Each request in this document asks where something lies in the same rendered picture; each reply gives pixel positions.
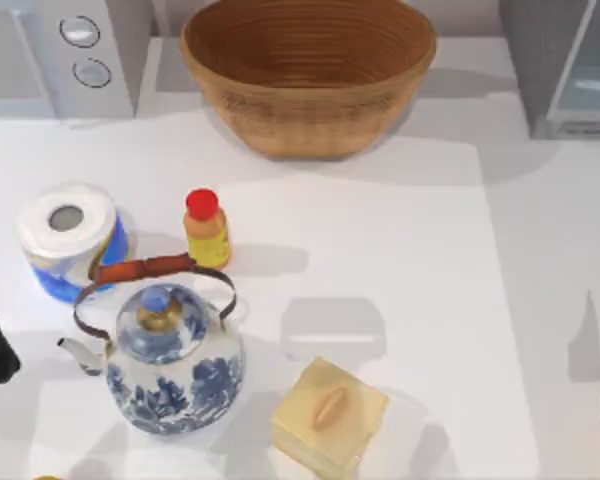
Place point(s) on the grey round microwave knob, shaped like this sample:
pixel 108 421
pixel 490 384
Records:
pixel 79 31
pixel 92 73

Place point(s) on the blue and white teapot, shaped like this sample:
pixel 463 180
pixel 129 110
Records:
pixel 175 370

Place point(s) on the pale microwave oven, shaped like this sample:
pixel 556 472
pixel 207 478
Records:
pixel 40 60

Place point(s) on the pale yellow tissue box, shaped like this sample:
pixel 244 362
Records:
pixel 327 417

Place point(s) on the white and blue paper roll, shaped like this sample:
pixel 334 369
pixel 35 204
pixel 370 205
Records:
pixel 70 240

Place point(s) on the yellow bottle with red cap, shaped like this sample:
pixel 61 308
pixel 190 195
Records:
pixel 207 235

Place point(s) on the brown woven basket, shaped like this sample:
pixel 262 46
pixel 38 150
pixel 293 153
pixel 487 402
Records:
pixel 307 105

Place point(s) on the small yellow object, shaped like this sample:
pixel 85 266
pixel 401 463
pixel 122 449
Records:
pixel 44 477

